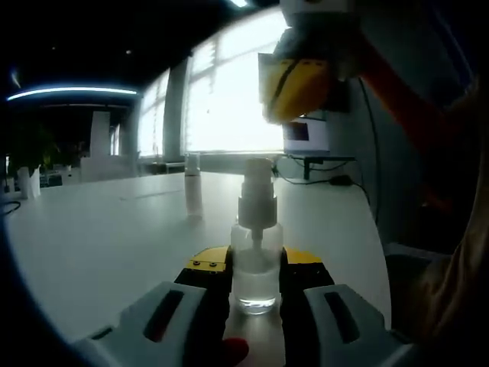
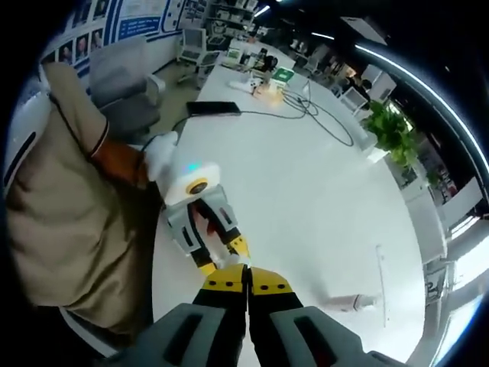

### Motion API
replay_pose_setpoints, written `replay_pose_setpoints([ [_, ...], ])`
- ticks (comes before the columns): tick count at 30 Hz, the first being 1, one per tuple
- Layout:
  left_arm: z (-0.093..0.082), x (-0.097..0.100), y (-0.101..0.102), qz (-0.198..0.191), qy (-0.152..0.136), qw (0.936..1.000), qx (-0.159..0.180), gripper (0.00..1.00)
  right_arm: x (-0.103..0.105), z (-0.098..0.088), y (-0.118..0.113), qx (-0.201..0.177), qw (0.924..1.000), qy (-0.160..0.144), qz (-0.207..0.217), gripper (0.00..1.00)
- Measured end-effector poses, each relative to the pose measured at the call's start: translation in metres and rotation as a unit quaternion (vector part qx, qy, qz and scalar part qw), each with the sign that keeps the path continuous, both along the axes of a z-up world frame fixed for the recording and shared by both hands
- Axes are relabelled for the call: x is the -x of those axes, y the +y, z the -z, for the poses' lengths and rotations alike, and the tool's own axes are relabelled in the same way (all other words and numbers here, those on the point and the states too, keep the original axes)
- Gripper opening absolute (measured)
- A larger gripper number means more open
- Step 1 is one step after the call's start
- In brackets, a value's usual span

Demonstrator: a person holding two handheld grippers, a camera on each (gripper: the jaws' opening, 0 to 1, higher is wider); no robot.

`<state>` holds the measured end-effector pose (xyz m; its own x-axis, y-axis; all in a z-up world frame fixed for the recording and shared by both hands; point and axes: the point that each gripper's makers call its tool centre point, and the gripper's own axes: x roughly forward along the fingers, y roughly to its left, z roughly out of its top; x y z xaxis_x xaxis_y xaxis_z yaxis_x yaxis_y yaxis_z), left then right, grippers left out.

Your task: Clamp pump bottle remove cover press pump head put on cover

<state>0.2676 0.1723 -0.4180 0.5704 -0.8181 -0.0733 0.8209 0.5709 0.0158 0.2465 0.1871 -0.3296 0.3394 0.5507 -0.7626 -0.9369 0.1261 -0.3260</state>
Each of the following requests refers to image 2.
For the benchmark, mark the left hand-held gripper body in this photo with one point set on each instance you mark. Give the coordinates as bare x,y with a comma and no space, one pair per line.
191,179

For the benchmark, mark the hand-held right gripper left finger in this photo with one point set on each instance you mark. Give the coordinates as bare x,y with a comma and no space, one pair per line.
221,283

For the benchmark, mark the white power strip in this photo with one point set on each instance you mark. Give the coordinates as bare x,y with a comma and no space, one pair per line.
242,85

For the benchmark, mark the green box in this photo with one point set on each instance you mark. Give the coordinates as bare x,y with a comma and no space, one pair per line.
284,74

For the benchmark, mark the person in beige shirt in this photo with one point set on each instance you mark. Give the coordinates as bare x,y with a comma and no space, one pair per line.
76,229

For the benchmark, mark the person's left hand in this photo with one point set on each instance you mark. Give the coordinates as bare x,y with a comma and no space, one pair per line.
206,219

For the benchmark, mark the blue white wall poster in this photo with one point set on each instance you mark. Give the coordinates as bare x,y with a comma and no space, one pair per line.
133,26

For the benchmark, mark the green plant in white pot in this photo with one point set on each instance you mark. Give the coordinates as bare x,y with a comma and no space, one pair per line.
389,126

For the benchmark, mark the white worn device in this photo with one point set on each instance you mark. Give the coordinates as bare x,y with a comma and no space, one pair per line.
23,126

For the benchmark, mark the small wooden stand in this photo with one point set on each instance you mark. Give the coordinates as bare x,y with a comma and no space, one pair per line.
269,93

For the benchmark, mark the black flat tablet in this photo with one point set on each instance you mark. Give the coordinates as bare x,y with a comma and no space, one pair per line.
214,108

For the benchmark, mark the grey office chair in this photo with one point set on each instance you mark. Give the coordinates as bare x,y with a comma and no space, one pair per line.
122,91

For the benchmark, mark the clear bottle cover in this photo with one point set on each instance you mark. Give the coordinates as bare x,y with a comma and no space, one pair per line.
366,301

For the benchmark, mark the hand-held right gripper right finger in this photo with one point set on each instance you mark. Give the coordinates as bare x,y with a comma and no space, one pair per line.
271,283

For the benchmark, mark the white pump bottle red label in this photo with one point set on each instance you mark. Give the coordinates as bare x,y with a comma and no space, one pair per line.
344,302

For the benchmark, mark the long curved ceiling light strip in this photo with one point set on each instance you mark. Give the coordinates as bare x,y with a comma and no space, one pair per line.
401,69

